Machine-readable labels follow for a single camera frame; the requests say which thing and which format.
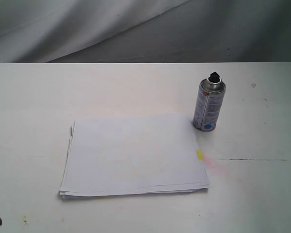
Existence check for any white paper stack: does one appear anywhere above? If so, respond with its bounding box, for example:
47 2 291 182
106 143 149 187
59 113 210 199

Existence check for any silver spray can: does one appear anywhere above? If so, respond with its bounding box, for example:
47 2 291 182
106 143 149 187
193 72 226 132

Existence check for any grey fabric backdrop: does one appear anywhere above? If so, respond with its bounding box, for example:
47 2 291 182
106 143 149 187
0 0 291 63

